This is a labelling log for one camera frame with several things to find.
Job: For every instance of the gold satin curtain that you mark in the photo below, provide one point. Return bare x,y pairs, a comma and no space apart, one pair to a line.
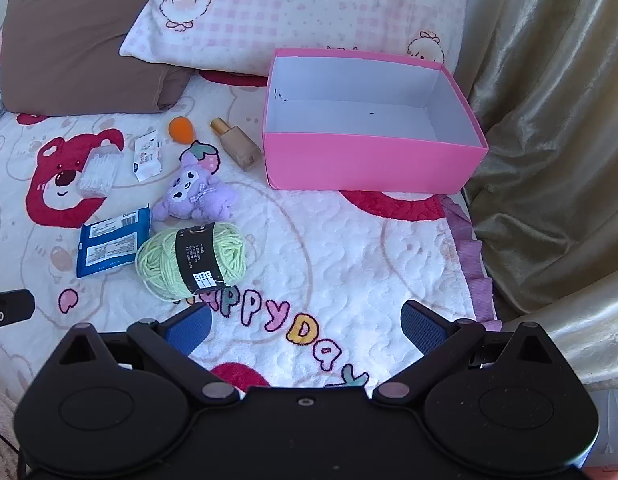
554,135

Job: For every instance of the pink checked cartoon pillow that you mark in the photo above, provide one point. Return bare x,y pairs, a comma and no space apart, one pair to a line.
299,10

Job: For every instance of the orange makeup sponge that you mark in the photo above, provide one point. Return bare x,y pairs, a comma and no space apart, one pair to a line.
181,130

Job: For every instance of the pink cardboard box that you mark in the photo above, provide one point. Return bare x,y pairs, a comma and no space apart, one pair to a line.
359,165

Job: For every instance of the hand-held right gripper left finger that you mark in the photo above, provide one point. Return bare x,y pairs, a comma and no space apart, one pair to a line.
189,327

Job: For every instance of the white sachet packet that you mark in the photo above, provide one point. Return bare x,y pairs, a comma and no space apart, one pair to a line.
148,155

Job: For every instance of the beige foundation bottle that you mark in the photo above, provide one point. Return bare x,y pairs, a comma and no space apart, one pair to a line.
236,145

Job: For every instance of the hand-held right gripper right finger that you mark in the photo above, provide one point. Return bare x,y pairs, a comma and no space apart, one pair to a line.
424,327

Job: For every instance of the brown pillow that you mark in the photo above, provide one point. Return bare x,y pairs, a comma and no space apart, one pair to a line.
79,45

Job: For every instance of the white printed bear blanket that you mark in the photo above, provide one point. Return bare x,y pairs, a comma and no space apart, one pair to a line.
339,260

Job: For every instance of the clear cotton swab pack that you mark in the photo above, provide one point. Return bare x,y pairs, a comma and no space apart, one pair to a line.
98,174

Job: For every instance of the purple plush toy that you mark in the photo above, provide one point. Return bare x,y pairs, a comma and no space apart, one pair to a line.
194,195

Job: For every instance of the blue wet wipes packet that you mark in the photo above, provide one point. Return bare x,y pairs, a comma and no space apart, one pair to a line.
111,245

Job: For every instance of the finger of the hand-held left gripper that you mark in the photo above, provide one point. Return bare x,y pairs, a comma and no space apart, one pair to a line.
11,307

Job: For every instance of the green yarn ball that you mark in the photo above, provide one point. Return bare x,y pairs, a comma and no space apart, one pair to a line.
189,260

